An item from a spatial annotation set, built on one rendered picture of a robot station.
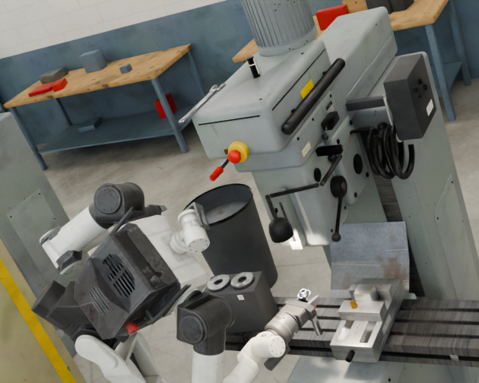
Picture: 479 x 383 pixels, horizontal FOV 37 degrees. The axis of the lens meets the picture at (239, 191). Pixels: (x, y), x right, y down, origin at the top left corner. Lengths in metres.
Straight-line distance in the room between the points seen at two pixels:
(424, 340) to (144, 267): 0.98
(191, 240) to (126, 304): 0.24
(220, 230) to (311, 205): 2.10
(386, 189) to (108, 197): 1.08
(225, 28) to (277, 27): 5.03
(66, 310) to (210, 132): 0.68
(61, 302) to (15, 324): 1.44
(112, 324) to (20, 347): 1.68
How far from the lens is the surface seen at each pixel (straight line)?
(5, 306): 3.60
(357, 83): 2.53
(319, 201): 2.21
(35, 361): 3.74
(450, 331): 2.43
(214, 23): 7.30
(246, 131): 1.98
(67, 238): 2.16
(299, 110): 2.02
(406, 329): 2.48
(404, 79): 2.23
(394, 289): 2.54
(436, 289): 2.88
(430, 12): 5.74
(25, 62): 9.11
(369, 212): 2.74
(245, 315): 2.66
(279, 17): 2.24
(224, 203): 4.68
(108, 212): 2.04
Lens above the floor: 2.52
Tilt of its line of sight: 25 degrees down
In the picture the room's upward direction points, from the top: 22 degrees counter-clockwise
